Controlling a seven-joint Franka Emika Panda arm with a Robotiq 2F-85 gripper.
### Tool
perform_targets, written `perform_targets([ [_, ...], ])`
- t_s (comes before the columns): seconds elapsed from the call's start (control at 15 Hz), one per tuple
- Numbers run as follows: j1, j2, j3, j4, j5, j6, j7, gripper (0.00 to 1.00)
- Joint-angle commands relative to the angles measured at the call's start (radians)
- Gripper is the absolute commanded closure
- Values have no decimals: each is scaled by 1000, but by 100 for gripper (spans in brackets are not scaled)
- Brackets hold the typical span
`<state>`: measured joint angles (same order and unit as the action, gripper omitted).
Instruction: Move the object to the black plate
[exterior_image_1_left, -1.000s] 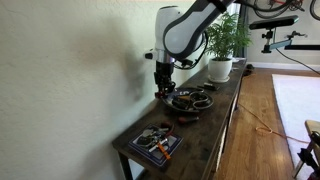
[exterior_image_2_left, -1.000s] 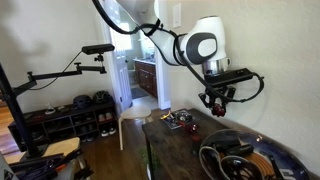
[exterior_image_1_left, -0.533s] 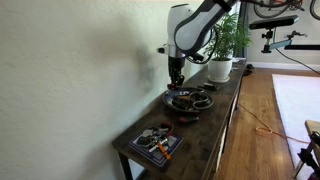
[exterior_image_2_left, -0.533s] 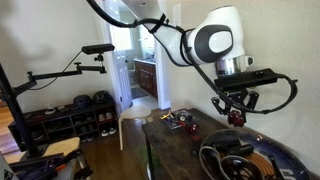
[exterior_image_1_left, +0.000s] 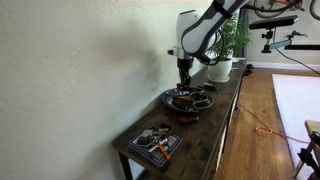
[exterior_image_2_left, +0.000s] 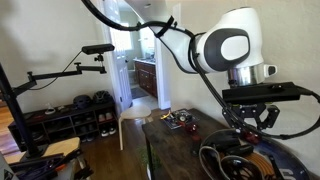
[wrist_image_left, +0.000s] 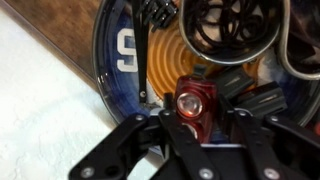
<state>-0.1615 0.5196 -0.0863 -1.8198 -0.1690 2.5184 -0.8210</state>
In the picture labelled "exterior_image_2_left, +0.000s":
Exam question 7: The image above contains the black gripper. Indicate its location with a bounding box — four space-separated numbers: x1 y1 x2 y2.
222 102 281 134

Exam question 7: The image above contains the small red bike light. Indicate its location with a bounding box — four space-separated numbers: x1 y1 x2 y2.
242 130 262 145

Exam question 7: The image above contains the dark round plate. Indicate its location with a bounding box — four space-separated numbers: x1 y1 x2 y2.
199 129 311 180

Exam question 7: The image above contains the black bike light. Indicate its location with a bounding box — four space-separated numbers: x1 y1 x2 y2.
226 144 255 158
203 131 242 151

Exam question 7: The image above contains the orange ribbed disc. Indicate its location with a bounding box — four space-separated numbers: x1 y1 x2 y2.
246 151 275 175

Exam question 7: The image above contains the blue white square tray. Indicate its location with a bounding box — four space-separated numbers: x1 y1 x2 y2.
160 109 200 130

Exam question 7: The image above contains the dark wooden console table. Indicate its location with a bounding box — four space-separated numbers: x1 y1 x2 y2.
141 107 320 180

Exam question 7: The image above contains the brown wooden cabinet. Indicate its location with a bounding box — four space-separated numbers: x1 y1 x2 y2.
134 59 159 99

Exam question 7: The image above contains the white round stool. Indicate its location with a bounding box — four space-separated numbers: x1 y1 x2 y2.
118 104 152 151

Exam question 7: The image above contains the white door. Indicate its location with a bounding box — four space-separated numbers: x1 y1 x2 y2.
103 0 134 113

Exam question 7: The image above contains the black bicycle helmet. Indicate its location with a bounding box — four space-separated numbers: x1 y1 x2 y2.
72 94 93 110
92 90 115 105

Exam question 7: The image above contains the dark wooden shoe rack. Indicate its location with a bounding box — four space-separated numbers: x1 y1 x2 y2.
8 101 118 152

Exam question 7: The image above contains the light wooden stool with clamps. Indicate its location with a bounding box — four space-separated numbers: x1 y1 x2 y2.
3 136 95 180

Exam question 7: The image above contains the black stand pole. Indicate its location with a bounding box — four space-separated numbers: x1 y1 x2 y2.
0 63 48 159

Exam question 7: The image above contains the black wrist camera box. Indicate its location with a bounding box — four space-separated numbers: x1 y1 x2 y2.
222 81 302 105

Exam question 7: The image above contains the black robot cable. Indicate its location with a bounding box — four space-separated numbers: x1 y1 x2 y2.
80 0 320 141

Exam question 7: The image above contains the black cord bundle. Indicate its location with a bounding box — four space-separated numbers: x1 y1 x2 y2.
221 158 262 180

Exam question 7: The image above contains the thin black bracket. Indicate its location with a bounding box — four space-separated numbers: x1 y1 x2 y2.
268 153 285 180

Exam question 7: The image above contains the black bar camera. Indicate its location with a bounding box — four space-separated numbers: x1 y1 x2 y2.
81 43 115 56

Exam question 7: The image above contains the black camera cable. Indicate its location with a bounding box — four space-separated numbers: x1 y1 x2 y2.
28 49 84 92

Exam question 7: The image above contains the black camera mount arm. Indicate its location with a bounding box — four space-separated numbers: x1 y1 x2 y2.
13 54 108 98

